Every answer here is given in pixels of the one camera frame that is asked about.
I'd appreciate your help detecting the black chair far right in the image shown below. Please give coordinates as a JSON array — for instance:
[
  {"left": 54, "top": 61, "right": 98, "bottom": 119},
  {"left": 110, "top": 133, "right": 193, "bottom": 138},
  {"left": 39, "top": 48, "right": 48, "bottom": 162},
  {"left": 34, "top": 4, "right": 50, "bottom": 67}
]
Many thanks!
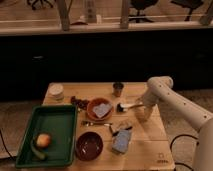
[{"left": 171, "top": 0, "right": 203, "bottom": 21}]

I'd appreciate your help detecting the orange bowl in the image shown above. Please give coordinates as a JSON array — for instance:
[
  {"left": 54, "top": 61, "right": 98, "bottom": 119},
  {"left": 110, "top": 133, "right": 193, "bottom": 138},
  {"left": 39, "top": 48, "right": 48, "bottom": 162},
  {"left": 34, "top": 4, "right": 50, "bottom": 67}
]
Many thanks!
[{"left": 86, "top": 98, "right": 114, "bottom": 121}]

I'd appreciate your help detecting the black cable right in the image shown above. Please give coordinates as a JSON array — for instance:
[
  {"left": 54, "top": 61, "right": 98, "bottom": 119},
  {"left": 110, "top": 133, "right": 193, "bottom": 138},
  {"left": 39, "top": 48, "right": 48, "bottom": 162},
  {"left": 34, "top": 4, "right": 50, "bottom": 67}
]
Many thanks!
[{"left": 169, "top": 133, "right": 199, "bottom": 171}]

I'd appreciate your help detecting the green cucumber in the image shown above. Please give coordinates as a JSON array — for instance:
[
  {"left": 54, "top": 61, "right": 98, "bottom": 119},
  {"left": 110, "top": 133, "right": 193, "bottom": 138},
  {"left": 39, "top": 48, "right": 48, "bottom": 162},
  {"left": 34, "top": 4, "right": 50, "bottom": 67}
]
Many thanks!
[{"left": 30, "top": 141, "right": 47, "bottom": 160}]

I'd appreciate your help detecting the white round container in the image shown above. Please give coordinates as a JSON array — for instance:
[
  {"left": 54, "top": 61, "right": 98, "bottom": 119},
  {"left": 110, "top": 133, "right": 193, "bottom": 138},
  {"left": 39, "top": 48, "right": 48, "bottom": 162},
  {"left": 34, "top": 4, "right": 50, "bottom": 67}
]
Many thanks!
[{"left": 48, "top": 84, "right": 64, "bottom": 100}]

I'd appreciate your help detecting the green plastic tray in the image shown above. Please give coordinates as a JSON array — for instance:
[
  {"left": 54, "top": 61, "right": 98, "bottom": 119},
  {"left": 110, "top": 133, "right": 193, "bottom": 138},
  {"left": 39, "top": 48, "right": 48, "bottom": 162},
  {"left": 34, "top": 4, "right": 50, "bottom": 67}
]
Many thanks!
[{"left": 15, "top": 105, "right": 77, "bottom": 168}]

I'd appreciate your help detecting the wooden post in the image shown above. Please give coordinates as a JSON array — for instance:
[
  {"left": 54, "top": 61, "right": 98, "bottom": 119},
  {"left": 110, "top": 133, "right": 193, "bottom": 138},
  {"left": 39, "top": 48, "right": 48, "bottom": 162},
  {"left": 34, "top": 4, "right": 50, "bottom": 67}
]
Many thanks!
[
  {"left": 56, "top": 0, "right": 70, "bottom": 31},
  {"left": 120, "top": 0, "right": 130, "bottom": 29}
]

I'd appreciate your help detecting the purple bowl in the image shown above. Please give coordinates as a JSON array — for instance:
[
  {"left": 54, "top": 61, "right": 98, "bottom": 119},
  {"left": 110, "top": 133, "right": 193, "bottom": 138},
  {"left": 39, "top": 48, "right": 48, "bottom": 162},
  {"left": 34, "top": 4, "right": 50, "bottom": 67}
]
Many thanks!
[{"left": 75, "top": 132, "right": 103, "bottom": 161}]

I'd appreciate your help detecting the black office chair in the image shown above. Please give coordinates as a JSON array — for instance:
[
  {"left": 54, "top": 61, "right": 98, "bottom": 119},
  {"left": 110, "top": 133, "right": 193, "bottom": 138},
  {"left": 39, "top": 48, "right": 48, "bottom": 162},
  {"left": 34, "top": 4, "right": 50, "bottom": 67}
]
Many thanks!
[{"left": 129, "top": 0, "right": 158, "bottom": 23}]

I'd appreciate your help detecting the metal cup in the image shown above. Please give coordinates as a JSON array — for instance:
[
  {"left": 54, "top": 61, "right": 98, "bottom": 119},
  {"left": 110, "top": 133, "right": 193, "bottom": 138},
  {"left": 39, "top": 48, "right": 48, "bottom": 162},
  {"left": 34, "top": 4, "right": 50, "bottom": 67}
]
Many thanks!
[{"left": 113, "top": 82, "right": 124, "bottom": 97}]

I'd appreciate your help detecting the black chair base left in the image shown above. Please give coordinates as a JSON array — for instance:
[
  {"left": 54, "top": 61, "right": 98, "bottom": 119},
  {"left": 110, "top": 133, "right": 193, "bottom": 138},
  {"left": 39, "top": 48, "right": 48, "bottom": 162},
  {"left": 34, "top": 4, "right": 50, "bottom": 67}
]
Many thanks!
[{"left": 26, "top": 0, "right": 53, "bottom": 10}]

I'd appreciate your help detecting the wooden post middle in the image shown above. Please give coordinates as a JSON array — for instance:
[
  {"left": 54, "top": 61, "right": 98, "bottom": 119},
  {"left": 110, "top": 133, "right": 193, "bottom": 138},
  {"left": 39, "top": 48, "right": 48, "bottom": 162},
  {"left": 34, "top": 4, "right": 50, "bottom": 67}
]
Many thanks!
[{"left": 120, "top": 0, "right": 130, "bottom": 29}]

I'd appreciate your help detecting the grey cloth in bowl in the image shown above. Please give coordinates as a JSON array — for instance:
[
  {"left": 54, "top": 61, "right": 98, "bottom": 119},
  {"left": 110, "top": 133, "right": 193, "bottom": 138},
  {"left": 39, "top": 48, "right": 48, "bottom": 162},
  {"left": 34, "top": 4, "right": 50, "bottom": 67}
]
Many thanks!
[{"left": 92, "top": 103, "right": 112, "bottom": 118}]

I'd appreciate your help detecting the black cable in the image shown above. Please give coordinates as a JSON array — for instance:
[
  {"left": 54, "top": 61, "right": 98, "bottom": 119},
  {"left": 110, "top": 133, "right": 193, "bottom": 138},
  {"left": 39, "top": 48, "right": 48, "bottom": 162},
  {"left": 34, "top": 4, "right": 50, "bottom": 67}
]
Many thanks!
[
  {"left": 0, "top": 129, "right": 17, "bottom": 162},
  {"left": 169, "top": 133, "right": 199, "bottom": 171}
]

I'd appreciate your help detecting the black cable left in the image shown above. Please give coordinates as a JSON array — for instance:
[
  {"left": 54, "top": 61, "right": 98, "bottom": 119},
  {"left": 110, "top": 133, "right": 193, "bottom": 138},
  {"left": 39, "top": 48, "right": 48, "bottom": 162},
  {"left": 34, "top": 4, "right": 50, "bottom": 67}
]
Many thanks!
[{"left": 0, "top": 129, "right": 17, "bottom": 162}]

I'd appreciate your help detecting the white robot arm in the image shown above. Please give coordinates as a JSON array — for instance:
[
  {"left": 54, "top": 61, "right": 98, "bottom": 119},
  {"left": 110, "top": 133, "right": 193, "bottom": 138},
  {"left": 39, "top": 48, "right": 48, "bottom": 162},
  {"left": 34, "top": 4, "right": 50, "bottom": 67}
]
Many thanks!
[{"left": 140, "top": 76, "right": 213, "bottom": 171}]

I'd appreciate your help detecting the red yellow apple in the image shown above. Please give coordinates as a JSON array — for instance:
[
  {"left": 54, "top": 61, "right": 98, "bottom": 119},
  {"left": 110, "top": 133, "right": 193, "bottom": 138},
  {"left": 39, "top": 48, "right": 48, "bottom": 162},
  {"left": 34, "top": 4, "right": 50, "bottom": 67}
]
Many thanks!
[{"left": 36, "top": 134, "right": 51, "bottom": 148}]

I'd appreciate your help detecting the metal fork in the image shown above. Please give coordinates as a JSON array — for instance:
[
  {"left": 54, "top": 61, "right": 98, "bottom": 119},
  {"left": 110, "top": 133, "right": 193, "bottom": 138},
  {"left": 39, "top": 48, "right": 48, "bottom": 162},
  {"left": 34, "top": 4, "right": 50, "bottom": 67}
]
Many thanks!
[{"left": 81, "top": 121, "right": 112, "bottom": 127}]

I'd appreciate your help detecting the wooden post left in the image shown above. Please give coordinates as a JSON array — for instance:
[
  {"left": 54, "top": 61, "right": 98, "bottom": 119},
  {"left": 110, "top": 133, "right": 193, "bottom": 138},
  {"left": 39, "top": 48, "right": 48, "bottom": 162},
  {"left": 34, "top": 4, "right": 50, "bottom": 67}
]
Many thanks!
[{"left": 56, "top": 0, "right": 70, "bottom": 31}]

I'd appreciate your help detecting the dark grapes bunch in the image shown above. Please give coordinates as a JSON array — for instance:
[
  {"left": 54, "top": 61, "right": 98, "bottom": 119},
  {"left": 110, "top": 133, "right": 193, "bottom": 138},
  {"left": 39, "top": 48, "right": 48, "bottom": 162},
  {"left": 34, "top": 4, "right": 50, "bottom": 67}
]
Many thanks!
[{"left": 70, "top": 96, "right": 89, "bottom": 110}]

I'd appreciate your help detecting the blue sponge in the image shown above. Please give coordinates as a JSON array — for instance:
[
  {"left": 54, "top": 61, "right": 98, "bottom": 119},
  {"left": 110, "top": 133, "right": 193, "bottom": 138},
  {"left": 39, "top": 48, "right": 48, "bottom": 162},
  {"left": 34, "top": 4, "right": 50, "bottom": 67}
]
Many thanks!
[{"left": 112, "top": 130, "right": 131, "bottom": 153}]

